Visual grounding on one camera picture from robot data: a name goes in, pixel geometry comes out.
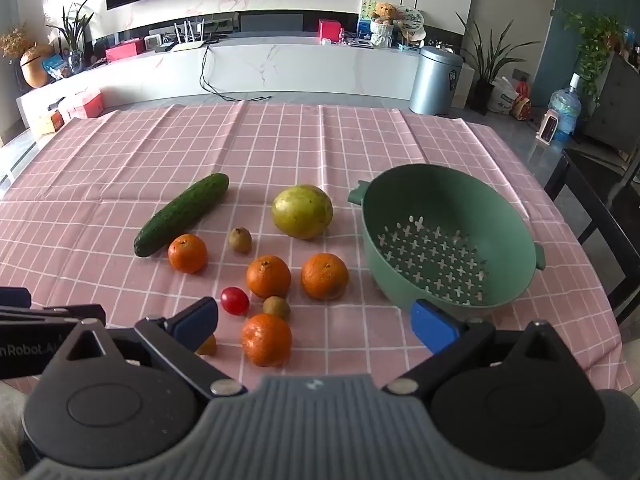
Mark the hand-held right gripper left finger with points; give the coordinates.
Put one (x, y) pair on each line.
(197, 319)

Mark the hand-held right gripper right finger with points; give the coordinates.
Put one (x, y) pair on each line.
(432, 325)

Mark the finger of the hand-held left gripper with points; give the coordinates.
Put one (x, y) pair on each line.
(60, 315)

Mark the small orange kumquat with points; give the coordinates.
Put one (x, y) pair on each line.
(209, 347)

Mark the red tomato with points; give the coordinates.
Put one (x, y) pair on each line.
(235, 301)

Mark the orange mandarin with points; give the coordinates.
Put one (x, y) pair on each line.
(266, 340)
(324, 276)
(268, 276)
(187, 254)

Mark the brown kiwi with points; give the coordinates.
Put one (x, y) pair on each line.
(276, 308)
(240, 240)

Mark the green cucumber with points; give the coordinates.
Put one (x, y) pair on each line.
(180, 215)

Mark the green colander bowl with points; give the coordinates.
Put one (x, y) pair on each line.
(450, 200)

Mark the large yellow green citrus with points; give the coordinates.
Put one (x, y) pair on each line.
(302, 212)

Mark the pink checkered tablecloth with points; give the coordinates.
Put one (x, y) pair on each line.
(150, 160)

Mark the orange cardboard box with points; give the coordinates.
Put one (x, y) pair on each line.
(50, 122)

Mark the black chair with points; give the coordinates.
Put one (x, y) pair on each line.
(600, 210)

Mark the pink storage box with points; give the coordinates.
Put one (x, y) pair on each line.
(84, 104)

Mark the person's grey clothing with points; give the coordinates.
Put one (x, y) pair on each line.
(625, 435)

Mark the small pink device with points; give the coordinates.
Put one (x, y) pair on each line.
(547, 127)

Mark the potted plant in black pot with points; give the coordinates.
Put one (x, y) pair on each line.
(482, 95)

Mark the orange gift bag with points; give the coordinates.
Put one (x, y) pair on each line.
(522, 102)

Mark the white plastic bag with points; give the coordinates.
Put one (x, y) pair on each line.
(502, 95)

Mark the silver trash can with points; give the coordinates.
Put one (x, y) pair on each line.
(435, 80)

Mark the round orange vase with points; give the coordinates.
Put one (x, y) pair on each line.
(36, 67)

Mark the blue water jug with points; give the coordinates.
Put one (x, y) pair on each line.
(566, 107)

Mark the white marble tv cabinet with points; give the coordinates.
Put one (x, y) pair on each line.
(300, 70)

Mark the long red box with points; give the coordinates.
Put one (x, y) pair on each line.
(125, 51)

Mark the green plant in glass vase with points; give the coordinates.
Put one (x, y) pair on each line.
(75, 40)

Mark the white router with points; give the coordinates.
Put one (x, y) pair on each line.
(190, 42)

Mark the small white appliance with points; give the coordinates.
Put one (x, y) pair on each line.
(154, 43)

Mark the grey cabinet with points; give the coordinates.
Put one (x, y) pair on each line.
(612, 105)

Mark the decorative painted plate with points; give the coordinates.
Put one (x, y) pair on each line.
(412, 22)

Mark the dark grey box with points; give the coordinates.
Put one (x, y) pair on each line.
(270, 22)

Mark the small red box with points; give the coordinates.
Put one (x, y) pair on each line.
(330, 29)

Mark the brown teddy bear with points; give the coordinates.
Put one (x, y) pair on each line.
(385, 12)

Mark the picture card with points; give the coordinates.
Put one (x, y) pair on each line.
(366, 12)

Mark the trailing green vine plant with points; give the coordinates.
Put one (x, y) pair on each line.
(595, 40)

